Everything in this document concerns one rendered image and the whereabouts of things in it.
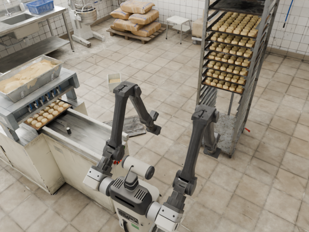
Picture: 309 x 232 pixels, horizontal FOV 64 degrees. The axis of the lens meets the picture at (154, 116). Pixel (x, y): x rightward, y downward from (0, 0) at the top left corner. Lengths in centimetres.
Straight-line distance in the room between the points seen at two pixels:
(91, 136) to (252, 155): 193
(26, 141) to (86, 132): 51
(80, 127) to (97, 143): 27
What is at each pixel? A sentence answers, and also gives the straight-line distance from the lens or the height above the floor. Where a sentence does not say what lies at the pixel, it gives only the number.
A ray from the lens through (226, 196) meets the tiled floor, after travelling 281.
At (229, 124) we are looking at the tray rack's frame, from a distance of 333.
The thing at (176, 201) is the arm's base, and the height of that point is 127.
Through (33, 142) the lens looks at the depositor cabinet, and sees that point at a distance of 240.
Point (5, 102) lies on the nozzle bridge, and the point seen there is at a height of 118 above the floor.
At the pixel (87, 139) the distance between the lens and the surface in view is 220.
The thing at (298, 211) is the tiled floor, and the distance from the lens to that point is 295.
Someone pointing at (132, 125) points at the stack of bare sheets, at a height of 2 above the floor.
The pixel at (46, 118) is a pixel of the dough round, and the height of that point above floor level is 92.
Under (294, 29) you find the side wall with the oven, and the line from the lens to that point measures 535.
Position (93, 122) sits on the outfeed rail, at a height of 88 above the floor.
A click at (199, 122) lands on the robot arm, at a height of 160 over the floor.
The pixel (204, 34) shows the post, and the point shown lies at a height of 147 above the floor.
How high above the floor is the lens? 235
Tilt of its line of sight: 41 degrees down
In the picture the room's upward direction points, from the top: 3 degrees counter-clockwise
